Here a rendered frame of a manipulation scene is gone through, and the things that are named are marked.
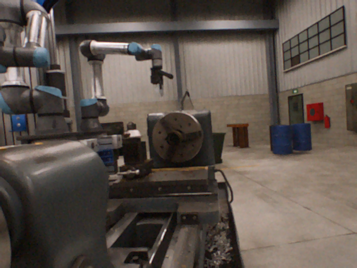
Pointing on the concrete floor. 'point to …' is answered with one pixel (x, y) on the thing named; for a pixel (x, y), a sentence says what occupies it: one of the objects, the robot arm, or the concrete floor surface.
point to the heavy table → (240, 134)
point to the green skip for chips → (218, 137)
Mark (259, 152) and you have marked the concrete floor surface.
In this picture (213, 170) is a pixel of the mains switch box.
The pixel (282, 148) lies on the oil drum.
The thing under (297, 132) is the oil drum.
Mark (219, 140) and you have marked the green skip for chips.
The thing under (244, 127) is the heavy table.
